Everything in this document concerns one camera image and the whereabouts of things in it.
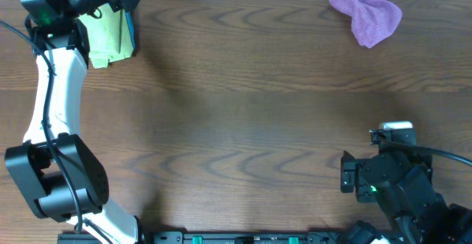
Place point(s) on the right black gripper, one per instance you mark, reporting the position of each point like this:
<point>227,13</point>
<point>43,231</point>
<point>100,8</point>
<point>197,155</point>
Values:
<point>349,166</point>

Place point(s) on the green microfiber cloth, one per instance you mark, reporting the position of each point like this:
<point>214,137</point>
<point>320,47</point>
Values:
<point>108,36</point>

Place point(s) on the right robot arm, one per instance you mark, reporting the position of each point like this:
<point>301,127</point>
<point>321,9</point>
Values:
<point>401,185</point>

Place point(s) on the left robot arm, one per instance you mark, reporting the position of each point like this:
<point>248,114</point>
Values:
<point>57,174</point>

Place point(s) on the folded blue cloth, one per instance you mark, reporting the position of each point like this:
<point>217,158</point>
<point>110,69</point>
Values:
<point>129,20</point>

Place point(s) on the purple microfiber cloth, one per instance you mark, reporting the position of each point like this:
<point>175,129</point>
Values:
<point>372,21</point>

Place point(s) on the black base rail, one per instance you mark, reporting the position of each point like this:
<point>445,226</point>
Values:
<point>177,237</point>

